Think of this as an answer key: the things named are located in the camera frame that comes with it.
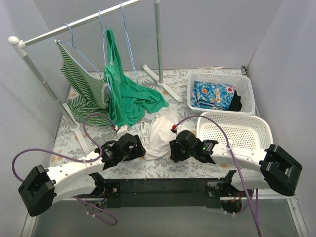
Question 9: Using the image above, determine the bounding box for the white tank top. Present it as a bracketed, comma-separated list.
[141, 108, 178, 160]

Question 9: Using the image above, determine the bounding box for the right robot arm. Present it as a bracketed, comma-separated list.
[169, 130, 303, 197]

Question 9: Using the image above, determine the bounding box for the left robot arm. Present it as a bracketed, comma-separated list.
[18, 133, 146, 217]

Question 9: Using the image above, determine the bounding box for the green striped tank top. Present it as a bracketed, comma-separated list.
[55, 40, 110, 126]

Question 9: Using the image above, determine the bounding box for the floral patterned table mat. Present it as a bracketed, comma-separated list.
[48, 69, 267, 180]

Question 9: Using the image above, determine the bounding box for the green t-shirt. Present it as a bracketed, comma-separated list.
[104, 28, 168, 127]

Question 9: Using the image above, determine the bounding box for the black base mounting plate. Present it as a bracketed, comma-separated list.
[98, 177, 237, 209]

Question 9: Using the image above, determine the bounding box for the blue floral garment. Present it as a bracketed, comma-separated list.
[190, 81, 236, 110]

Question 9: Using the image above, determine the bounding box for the black garment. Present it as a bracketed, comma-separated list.
[228, 91, 242, 112]

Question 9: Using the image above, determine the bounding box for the white laundry basket tipped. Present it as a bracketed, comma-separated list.
[197, 112, 274, 150]

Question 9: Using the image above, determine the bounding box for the white laundry basket upright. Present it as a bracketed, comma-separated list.
[187, 73, 255, 115]

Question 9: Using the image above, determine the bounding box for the white clothes rack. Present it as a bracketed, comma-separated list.
[7, 0, 182, 153]

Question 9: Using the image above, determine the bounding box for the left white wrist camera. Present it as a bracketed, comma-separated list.
[117, 125, 129, 137]

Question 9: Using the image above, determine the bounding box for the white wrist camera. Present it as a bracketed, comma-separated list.
[117, 125, 129, 137]
[171, 124, 186, 134]

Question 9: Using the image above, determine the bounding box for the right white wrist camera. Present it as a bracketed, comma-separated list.
[171, 124, 186, 134]

